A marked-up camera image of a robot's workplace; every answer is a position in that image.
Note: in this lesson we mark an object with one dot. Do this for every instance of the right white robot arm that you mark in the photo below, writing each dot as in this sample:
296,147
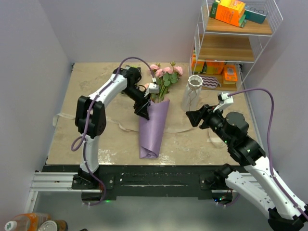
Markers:
283,209

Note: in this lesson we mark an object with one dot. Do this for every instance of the beige ribbon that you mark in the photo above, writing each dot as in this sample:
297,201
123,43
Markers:
214,140

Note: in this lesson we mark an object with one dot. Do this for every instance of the orange packet bottom right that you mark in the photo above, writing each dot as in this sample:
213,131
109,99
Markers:
229,74

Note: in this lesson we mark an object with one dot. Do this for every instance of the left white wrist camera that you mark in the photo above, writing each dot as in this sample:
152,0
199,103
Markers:
151,88

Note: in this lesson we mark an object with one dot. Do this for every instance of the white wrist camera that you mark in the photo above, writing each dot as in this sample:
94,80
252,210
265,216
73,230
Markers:
224,101
151,88

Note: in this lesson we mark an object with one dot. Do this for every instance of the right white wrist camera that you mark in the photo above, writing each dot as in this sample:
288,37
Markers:
224,101

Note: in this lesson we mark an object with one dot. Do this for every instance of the purple wrapping paper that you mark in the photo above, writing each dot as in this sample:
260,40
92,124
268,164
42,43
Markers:
151,131

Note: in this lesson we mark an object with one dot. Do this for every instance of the orange green box top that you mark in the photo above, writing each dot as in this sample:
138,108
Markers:
231,12

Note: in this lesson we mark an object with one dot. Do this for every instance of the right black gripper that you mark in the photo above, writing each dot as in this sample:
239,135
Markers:
205,113

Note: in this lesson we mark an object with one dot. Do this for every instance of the black green product box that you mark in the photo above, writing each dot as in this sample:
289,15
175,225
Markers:
128,67

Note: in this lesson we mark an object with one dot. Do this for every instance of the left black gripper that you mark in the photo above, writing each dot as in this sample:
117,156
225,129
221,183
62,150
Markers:
142,106

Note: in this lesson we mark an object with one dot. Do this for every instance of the tin can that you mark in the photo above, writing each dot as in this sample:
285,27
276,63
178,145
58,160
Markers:
54,225

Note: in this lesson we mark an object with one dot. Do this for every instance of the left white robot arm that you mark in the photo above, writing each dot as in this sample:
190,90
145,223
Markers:
90,118

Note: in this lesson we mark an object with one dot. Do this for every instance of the orange box bottom left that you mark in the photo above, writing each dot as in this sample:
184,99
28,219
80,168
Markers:
197,67

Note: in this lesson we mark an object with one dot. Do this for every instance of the purple wavy eye mask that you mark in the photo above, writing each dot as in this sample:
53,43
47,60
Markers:
210,82

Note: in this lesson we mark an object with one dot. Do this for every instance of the orange box bottom middle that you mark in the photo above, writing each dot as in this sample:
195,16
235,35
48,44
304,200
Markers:
214,68

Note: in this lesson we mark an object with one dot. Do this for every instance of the pink rose bouquet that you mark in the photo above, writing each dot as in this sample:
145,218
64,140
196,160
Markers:
165,78

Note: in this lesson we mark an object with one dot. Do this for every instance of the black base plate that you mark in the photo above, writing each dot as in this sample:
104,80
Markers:
143,181

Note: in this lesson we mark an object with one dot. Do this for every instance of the white ribbed ceramic vase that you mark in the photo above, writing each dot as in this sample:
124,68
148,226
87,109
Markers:
192,93

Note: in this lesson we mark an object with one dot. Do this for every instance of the orange juice bottle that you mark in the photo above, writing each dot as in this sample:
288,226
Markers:
27,222

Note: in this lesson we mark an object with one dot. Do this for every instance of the teal box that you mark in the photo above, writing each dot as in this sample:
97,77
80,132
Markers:
256,15

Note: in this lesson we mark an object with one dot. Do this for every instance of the aluminium rail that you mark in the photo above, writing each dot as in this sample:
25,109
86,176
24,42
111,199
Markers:
50,182

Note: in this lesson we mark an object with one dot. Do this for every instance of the white wire wooden shelf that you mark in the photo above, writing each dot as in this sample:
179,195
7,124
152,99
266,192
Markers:
218,41

